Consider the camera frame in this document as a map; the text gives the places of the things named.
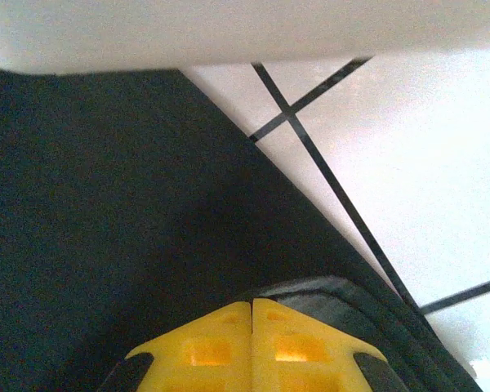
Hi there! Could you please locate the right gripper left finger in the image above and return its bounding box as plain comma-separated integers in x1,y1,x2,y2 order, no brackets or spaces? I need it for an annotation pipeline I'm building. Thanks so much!
101,300,255,392

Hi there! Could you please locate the black t-shirt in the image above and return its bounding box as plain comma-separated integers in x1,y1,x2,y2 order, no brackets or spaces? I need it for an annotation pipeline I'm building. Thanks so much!
0,65,485,392

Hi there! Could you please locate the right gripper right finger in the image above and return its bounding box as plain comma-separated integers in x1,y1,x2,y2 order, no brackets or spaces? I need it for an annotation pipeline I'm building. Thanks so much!
252,297,409,392

